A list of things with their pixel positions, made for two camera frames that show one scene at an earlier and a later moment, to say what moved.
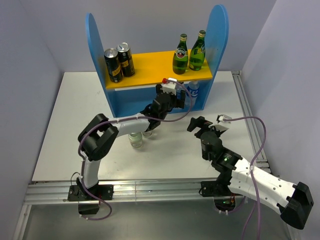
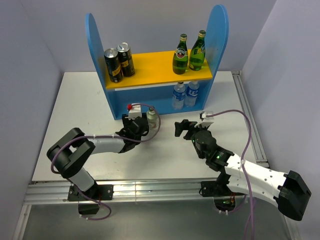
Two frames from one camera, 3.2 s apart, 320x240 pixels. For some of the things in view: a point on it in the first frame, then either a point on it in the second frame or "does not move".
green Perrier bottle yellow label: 197,54 does not move
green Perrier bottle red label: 180,58 does not move
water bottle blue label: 179,88 does not move
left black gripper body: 174,103 -> 126,121
